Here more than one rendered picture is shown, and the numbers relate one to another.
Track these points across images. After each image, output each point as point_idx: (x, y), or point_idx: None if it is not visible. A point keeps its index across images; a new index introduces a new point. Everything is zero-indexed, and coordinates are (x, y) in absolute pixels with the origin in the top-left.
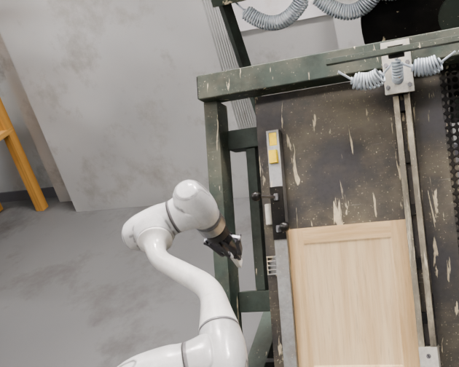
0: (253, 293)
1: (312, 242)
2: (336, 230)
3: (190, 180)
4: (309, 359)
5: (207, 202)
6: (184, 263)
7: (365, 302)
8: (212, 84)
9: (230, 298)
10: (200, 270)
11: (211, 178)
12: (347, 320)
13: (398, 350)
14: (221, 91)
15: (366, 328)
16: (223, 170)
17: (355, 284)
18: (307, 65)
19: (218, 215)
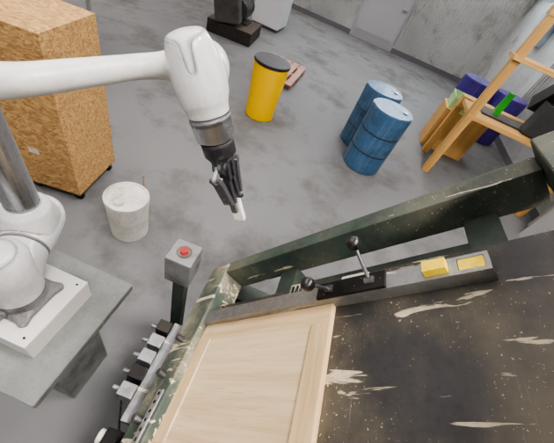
0: (292, 280)
1: (309, 336)
2: (315, 371)
3: (198, 32)
4: (216, 333)
5: (174, 71)
6: (85, 62)
7: (229, 403)
8: None
9: (280, 255)
10: (49, 67)
11: (405, 204)
12: (225, 376)
13: (175, 439)
14: None
15: (209, 401)
16: (419, 214)
17: (250, 393)
18: None
19: (196, 118)
